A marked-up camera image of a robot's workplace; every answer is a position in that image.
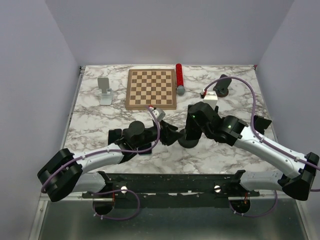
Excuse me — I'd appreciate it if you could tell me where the black folding phone stand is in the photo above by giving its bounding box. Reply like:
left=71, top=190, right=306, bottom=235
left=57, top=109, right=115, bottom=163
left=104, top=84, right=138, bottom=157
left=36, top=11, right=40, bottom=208
left=253, top=114, right=272, bottom=135

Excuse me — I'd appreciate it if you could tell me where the black front mounting rail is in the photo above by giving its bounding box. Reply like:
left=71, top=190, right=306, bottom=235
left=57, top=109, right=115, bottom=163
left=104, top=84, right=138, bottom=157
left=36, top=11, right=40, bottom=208
left=82, top=170, right=260, bottom=209

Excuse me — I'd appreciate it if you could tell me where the black round phone stand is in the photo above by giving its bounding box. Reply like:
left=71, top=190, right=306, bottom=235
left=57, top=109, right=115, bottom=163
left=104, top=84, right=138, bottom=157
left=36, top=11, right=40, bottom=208
left=178, top=129, right=199, bottom=149

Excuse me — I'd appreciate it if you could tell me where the left aluminium extrusion rail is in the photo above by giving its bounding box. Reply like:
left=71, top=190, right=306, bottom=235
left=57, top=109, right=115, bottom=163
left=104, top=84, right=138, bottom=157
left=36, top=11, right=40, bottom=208
left=39, top=193, right=51, bottom=201

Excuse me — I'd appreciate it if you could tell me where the grey metal phone stand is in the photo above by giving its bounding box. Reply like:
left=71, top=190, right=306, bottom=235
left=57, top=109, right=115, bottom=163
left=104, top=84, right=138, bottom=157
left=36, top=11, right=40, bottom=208
left=97, top=77, right=114, bottom=106

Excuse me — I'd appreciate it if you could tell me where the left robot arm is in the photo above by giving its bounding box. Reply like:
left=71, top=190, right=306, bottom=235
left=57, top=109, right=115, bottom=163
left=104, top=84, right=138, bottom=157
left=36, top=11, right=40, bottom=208
left=37, top=120, right=183, bottom=202

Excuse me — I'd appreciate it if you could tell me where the teal-backed phone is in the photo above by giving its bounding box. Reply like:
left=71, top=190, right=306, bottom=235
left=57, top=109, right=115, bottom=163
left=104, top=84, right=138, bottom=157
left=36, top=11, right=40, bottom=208
left=137, top=142, right=152, bottom=156

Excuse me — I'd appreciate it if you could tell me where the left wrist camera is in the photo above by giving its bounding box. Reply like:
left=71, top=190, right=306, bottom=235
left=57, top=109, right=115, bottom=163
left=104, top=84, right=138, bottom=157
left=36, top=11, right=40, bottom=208
left=148, top=105, right=166, bottom=122

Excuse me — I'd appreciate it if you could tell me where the wooden chessboard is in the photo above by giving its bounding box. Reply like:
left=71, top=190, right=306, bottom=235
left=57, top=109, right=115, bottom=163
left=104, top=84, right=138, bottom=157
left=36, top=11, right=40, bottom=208
left=125, top=69, right=177, bottom=110

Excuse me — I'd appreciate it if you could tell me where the brown round phone stand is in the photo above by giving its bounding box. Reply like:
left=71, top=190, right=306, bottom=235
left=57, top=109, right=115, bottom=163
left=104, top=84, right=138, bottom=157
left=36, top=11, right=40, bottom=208
left=213, top=74, right=232, bottom=98

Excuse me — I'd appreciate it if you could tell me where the red handled microphone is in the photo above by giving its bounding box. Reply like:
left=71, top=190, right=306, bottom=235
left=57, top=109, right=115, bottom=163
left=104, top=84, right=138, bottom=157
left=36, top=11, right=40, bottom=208
left=175, top=63, right=185, bottom=96

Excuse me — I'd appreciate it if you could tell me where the purple-cased black phone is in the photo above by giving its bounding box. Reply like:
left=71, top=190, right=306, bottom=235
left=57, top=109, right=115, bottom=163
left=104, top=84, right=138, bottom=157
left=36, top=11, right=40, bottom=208
left=107, top=128, right=123, bottom=145

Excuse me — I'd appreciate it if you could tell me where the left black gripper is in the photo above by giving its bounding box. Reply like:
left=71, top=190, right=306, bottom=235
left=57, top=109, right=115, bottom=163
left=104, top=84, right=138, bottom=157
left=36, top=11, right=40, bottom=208
left=134, top=120, right=184, bottom=149

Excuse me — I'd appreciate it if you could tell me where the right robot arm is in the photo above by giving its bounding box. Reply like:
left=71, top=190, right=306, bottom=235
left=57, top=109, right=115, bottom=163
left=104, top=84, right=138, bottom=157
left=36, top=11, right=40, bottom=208
left=185, top=102, right=320, bottom=201

